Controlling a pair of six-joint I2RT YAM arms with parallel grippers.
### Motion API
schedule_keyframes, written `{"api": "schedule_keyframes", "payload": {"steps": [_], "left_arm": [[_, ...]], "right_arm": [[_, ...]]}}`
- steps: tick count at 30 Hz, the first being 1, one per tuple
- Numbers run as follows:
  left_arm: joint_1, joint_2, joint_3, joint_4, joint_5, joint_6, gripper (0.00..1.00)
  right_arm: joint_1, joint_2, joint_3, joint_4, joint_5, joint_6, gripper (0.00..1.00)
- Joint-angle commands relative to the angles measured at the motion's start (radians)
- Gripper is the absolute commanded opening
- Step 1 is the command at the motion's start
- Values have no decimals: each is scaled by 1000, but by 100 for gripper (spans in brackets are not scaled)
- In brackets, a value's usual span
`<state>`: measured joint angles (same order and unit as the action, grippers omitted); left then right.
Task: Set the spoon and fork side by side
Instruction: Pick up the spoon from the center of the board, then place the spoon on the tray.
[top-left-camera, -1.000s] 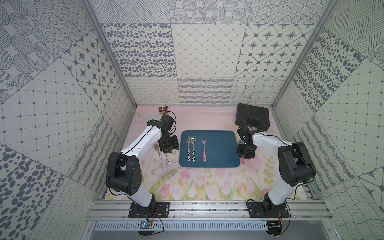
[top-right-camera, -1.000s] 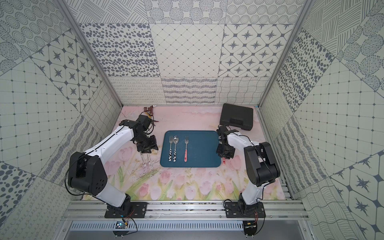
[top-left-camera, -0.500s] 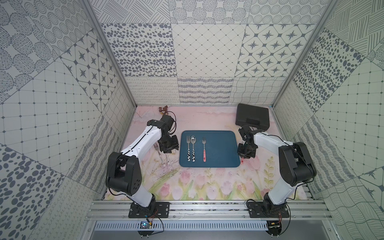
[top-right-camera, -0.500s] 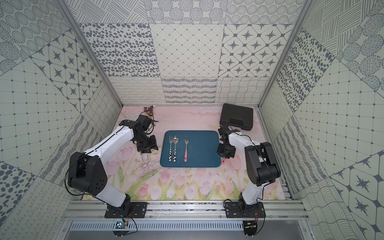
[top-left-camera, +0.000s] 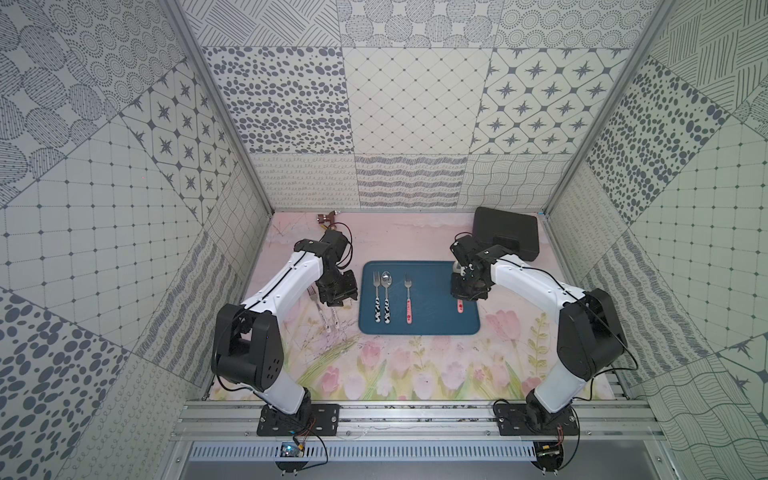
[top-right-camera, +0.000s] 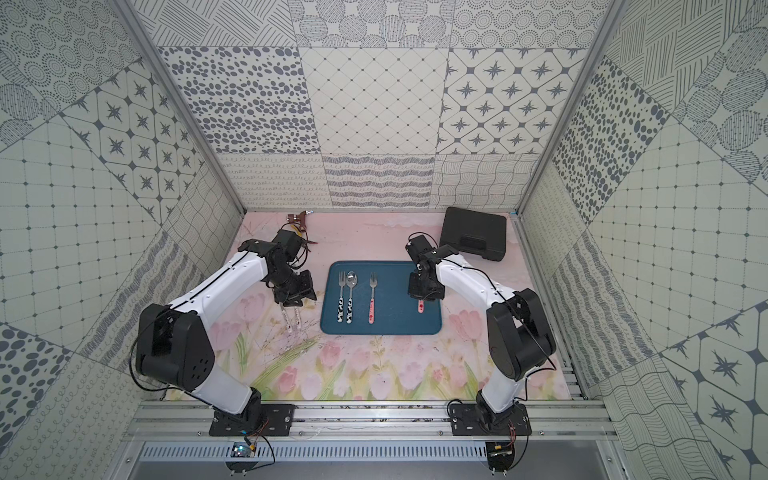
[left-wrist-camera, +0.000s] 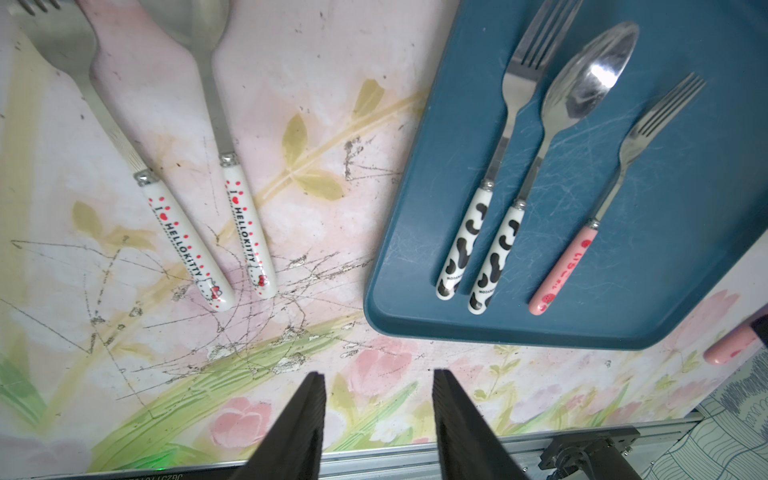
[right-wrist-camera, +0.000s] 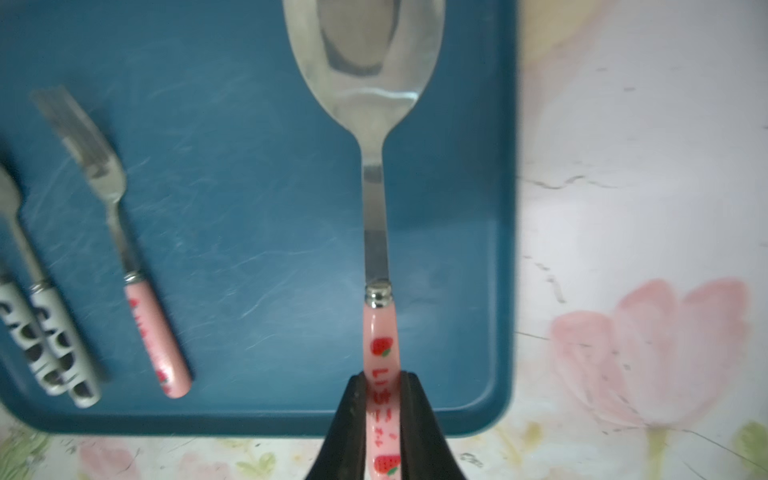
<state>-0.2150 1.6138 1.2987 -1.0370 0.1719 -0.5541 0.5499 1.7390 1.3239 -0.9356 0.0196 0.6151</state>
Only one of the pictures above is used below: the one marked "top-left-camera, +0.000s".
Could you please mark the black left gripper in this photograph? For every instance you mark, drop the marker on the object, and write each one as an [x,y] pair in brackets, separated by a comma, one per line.
[339,291]

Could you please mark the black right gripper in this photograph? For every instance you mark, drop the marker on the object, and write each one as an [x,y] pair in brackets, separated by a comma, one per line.
[455,292]

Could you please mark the cow pattern fork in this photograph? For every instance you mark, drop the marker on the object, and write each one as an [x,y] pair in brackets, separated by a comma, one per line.
[377,303]

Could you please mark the cow pattern spoon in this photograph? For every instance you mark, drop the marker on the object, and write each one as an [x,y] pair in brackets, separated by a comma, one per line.
[386,280]

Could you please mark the pink strawberry fork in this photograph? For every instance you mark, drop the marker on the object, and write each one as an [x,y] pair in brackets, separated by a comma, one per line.
[409,312]

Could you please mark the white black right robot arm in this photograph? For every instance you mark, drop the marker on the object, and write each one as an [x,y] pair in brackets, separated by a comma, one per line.
[590,336]

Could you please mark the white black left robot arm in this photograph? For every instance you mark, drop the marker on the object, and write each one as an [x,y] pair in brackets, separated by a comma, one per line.
[247,346]

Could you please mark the teal plastic tray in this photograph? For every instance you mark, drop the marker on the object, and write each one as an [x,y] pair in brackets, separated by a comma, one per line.
[434,308]

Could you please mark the black plastic tool case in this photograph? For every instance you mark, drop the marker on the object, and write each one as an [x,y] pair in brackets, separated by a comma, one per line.
[514,231]

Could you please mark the red pruning shears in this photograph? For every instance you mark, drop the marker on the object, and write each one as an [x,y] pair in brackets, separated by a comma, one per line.
[327,221]

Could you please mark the left small controller board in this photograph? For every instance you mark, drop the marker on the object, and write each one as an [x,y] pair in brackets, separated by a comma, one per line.
[291,457]

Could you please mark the small controller board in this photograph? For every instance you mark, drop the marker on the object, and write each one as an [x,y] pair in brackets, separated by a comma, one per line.
[291,457]
[549,456]

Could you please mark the right small controller board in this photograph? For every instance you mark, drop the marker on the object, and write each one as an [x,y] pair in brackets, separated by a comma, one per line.
[549,456]

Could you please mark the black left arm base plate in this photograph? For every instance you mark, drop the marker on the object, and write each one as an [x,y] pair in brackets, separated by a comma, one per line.
[319,418]

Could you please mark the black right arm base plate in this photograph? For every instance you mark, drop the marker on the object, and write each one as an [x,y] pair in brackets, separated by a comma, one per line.
[524,420]

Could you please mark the white vented cable duct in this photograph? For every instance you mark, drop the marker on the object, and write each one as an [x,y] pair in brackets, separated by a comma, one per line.
[349,451]

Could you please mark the aluminium mounting rail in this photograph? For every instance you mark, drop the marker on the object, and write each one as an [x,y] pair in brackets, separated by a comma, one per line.
[373,420]

